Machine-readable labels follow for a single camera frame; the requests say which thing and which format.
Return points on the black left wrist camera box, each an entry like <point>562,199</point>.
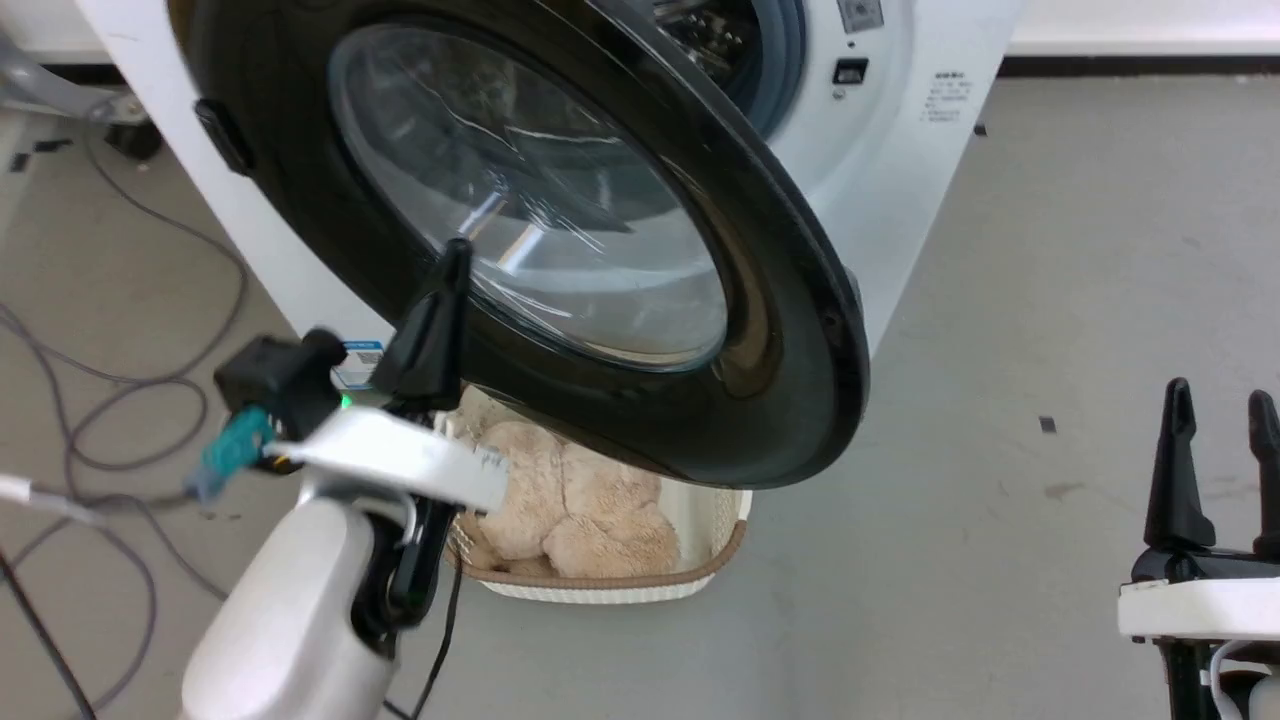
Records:
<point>280,380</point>

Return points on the beige plush toy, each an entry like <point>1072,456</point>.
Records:
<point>580,510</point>

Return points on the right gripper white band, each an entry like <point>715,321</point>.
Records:
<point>1200,595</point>

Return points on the steel washer drum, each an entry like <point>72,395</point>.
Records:
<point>712,35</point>

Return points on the white front-load washing machine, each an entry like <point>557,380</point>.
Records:
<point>910,180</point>

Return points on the black caster wheel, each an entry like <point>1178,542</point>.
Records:
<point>134,140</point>

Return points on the black round glass washer door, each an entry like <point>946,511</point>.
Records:
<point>560,200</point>

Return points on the grey metal stand base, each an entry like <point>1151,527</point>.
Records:
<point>50,85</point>

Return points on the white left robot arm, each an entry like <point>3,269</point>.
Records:
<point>290,610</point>

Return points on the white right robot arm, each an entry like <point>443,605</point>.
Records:
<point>1235,685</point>

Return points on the blue white label sticker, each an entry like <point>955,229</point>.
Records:
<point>358,364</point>

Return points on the white laundry basket brown rim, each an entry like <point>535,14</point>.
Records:
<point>715,530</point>

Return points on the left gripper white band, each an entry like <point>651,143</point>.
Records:
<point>400,455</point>

